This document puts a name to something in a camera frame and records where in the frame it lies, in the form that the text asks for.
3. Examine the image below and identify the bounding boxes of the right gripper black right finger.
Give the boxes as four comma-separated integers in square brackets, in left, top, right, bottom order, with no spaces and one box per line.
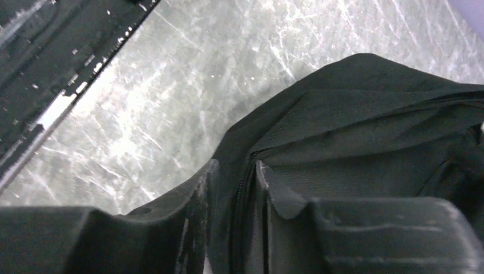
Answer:
[256,161,483,273]

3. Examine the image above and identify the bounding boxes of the black student backpack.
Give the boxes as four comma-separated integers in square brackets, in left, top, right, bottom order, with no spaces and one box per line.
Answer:
[208,54,483,273]

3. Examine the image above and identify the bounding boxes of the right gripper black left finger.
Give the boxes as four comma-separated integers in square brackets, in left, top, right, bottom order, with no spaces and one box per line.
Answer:
[1,160,219,273]

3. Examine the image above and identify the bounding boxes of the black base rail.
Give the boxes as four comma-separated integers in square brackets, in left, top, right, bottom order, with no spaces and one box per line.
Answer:
[1,1,157,188]

